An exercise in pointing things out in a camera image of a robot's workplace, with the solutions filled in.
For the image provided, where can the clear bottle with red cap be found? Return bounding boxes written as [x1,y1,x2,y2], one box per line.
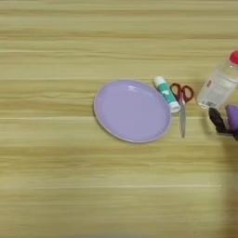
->
[195,50,238,112]

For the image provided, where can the purple eraser block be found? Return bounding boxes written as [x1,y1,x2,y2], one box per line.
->
[225,104,238,131]

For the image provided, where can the purple round plate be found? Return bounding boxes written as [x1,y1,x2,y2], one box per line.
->
[93,79,172,144]

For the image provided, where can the red-handled scissors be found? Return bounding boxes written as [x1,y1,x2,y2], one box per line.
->
[169,82,195,139]

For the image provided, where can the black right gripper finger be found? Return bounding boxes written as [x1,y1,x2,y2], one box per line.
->
[207,106,235,135]

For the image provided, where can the white and teal glue stick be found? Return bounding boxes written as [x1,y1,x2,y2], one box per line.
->
[153,75,181,113]

